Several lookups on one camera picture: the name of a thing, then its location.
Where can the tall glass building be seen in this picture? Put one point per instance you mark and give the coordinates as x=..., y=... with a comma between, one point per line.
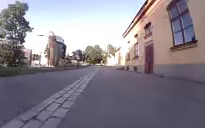
x=58, y=50

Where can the grey asphalt pavement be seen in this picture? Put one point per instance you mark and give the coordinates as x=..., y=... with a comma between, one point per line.
x=130, y=100

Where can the large leafy tree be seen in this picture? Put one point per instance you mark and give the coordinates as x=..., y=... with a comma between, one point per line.
x=13, y=30

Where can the yellow building with arched windows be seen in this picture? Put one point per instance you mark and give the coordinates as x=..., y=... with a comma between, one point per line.
x=163, y=50

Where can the grey cobblestone strip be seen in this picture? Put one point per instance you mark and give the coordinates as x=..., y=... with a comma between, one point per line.
x=56, y=106

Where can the long grass verge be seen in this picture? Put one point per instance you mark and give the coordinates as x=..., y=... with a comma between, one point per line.
x=10, y=71

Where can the grey asphalt road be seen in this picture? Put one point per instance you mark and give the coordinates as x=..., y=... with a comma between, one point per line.
x=20, y=93

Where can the group of green trees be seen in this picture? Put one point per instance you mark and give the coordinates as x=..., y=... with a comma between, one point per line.
x=95, y=55

